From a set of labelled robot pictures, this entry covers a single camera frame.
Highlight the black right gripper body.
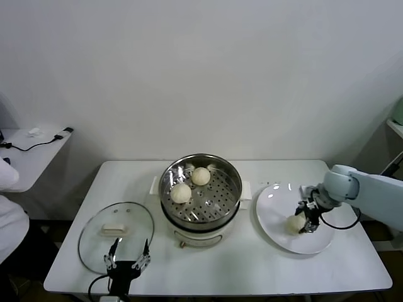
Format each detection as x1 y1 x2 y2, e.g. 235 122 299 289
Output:
302 196 324 226

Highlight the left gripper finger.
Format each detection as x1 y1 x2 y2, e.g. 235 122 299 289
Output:
104 237 118 270
132 239 152 270

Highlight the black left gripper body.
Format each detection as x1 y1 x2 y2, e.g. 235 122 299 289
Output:
106 260 142 295

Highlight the white steamed baozi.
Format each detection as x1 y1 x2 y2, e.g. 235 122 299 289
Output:
170 184 192 204
285 215 307 236
191 167 211 186

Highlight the glass lid with cream handle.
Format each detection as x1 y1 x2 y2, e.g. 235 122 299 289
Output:
77 201 155 274

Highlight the perforated steel steamer basket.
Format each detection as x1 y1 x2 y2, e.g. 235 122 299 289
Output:
158 154 243 223

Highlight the white round plate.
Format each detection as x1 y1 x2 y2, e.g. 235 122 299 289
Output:
255 183 335 255

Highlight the white side table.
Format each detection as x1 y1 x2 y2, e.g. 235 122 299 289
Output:
0 127 75 218

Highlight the white shelf board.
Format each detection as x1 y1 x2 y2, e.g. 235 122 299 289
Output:
385 118 403 141

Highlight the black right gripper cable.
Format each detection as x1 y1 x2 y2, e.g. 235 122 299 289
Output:
321 206 361 229

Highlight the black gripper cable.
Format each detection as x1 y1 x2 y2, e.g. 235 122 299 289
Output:
321 206 361 229
88 274 111 299

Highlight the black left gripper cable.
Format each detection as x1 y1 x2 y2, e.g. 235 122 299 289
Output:
88 274 111 299

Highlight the black power adapter cable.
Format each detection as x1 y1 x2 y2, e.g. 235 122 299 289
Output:
380 155 403 179

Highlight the black cable with plugs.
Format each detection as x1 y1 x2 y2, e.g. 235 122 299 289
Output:
0 127 74 153

